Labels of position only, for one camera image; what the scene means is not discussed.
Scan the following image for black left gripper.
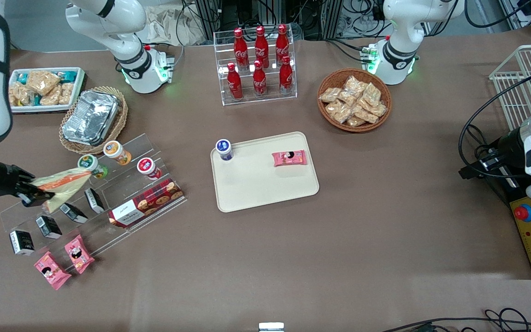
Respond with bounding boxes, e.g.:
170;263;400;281
458;129;529;180

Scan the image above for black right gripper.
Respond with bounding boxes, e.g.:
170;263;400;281
0;161;56;208

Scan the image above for triangle sandwich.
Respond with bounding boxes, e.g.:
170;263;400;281
32;168;92;213

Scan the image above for white rectangular snack tray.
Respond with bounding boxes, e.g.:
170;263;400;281
9;67;86;113

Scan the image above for beige plastic tray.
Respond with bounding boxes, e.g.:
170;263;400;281
210;131;320;213

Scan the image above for small black carton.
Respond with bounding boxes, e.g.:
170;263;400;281
84;188;105;214
59;203;88;224
35;215;62;239
9;230;35;255

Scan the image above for green lid cup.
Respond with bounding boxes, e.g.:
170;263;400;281
77;154;108;179

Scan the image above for pink snack packet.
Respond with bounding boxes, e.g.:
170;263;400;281
65;234;95;275
272;150;307;167
34;251;71;291

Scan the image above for clear acrylic stepped display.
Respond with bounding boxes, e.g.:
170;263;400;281
0;133;188;266

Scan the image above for orange lid cup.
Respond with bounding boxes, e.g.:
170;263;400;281
103;140;132;166

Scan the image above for silver foil container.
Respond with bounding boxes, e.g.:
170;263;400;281
62;90;119;146

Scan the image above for beige rice snack pack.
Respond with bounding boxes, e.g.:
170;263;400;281
40;89;61;107
26;70;61;95
10;83;33;106
58;83;75;106

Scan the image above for oval light wicker basket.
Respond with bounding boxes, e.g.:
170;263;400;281
59;86;129;155

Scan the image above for red plaid cookie box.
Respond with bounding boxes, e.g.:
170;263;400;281
108;179;184;229

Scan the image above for red lid cup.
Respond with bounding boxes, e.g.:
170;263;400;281
137;157;162;180

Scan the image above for round brown wicker basket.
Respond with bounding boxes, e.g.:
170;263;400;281
317;68;392;133

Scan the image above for blue lid yogurt cup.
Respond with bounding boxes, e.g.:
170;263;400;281
215;139;234;161

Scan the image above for crumpled beige cloth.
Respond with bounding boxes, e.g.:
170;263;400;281
139;5;206;47

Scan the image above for red cola bottle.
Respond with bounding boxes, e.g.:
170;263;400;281
279;55;294;95
227;63;243;101
276;24;290;65
234;28;249;71
254;25;269;69
253;60;267;97

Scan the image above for clear acrylic bottle rack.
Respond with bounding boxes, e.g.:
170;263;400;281
213;25;297;107

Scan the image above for metal equipment rack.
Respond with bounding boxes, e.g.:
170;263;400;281
194;0;340;41

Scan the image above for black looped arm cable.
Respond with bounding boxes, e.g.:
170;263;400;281
458;74;531;179

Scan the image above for white wire basket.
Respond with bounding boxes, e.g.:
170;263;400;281
489;44;531;132

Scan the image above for black floor cables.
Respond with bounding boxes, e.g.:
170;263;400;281
381;308;531;332

